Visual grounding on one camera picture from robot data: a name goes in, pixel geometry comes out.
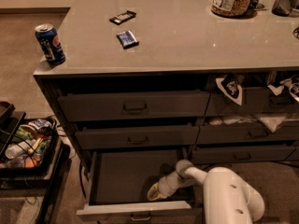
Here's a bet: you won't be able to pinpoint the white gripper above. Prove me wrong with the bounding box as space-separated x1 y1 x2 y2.
147 172 185 202

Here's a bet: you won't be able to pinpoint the grey drawer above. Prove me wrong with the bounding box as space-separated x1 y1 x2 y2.
77 148 202 224
191 145 295 164
58 91 209 121
206 87 299 117
75 124 199 149
197 122 299 145

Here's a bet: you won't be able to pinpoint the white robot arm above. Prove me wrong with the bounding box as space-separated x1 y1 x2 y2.
147 160 265 224

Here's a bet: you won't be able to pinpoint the grey drawer cabinet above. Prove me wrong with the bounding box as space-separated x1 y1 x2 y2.
35 0 299 163

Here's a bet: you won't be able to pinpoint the clear plastic bags in drawer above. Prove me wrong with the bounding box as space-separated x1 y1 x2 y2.
207 113 299 133

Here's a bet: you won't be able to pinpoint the black tray of snacks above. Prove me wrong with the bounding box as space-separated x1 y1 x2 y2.
0 118 58 176

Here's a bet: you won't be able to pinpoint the black white chip bag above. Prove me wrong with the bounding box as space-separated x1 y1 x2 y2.
216 74 243 105
268 75 299 103

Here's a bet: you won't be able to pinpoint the blue snack packet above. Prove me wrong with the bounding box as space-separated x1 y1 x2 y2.
117 31 139 49

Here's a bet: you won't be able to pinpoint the black candy bar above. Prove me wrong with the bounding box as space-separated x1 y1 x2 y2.
109 10 136 25

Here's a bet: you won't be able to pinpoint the blue soda can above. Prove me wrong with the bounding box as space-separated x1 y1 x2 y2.
35 23 65 65

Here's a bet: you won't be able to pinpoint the dark glass pitcher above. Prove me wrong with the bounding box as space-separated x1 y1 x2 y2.
272 0 296 17

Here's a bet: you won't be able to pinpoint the black floor cable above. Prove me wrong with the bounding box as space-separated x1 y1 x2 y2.
78 161 88 201

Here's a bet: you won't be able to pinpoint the black cart frame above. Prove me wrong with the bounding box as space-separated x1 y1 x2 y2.
0 102 70 224

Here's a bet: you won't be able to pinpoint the black wire object on counter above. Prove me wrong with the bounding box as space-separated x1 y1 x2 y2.
292 27 299 39

